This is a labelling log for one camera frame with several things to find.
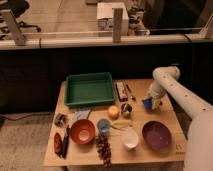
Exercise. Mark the red bowl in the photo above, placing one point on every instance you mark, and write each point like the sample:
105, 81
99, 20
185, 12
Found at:
82, 132

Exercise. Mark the red spatula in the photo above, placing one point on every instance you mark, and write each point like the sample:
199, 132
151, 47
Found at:
57, 144

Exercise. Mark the green plastic tray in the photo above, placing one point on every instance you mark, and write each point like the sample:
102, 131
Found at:
89, 89

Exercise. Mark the blue and white gripper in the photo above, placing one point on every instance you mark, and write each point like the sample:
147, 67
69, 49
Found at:
151, 103

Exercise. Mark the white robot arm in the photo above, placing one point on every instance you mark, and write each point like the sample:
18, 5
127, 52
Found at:
199, 147

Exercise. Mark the banana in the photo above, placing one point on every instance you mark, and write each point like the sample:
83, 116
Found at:
121, 124

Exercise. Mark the black office chair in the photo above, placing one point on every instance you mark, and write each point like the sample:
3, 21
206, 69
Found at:
18, 7

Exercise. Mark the bunch of red grapes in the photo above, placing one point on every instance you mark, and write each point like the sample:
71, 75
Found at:
103, 149

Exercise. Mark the blue cup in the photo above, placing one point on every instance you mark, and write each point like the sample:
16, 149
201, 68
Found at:
103, 126

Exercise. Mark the black utensil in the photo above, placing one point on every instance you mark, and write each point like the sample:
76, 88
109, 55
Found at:
65, 142

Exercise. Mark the wooden railing beam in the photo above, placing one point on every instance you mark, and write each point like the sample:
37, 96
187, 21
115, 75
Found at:
103, 41

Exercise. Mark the dark marker pen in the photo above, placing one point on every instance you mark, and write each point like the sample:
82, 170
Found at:
131, 95

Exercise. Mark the small metal object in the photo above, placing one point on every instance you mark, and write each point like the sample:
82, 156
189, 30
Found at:
60, 120

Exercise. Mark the dark rectangular box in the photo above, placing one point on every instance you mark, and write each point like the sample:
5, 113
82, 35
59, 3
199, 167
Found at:
122, 95

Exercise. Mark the orange fruit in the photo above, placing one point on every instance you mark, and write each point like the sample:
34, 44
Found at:
113, 112

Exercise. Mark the white cardboard box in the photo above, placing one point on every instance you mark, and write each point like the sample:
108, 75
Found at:
105, 12

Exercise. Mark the purple bowl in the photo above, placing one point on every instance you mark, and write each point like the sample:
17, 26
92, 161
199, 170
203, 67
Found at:
157, 135

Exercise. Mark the grey cloth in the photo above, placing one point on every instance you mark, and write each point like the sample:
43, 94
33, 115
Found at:
81, 113

